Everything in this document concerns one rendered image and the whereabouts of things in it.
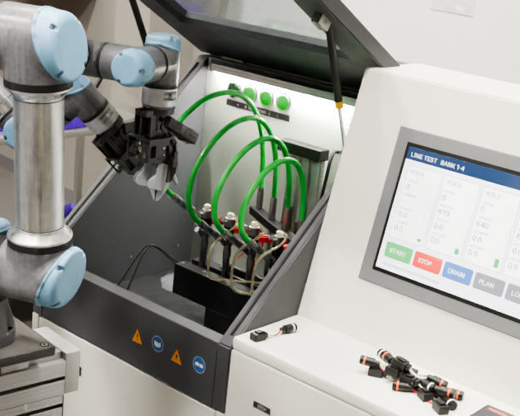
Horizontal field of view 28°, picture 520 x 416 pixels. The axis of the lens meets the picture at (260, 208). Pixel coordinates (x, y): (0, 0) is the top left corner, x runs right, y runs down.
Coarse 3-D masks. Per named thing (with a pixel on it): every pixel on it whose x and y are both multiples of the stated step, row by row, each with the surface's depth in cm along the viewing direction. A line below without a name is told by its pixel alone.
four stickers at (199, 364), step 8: (136, 328) 245; (136, 336) 246; (152, 336) 242; (152, 344) 242; (160, 344) 240; (160, 352) 241; (176, 352) 237; (176, 360) 237; (200, 360) 232; (192, 368) 234; (200, 368) 232
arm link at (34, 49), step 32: (0, 0) 173; (0, 32) 168; (32, 32) 166; (64, 32) 168; (0, 64) 172; (32, 64) 168; (64, 64) 169; (32, 96) 170; (32, 128) 174; (32, 160) 176; (32, 192) 178; (32, 224) 180; (64, 224) 186; (0, 256) 185; (32, 256) 181; (64, 256) 182; (0, 288) 186; (32, 288) 182; (64, 288) 185
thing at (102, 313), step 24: (96, 288) 253; (120, 288) 252; (48, 312) 268; (72, 312) 261; (96, 312) 255; (120, 312) 248; (144, 312) 242; (168, 312) 241; (96, 336) 256; (120, 336) 250; (144, 336) 244; (168, 336) 238; (192, 336) 233; (216, 336) 231; (144, 360) 245; (168, 360) 239; (192, 360) 234; (216, 360) 229; (168, 384) 241; (192, 384) 235
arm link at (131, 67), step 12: (108, 48) 209; (120, 48) 208; (132, 48) 206; (144, 48) 209; (156, 48) 212; (108, 60) 208; (120, 60) 205; (132, 60) 204; (144, 60) 205; (156, 60) 209; (108, 72) 209; (120, 72) 205; (132, 72) 204; (144, 72) 204; (156, 72) 209; (132, 84) 205; (144, 84) 208
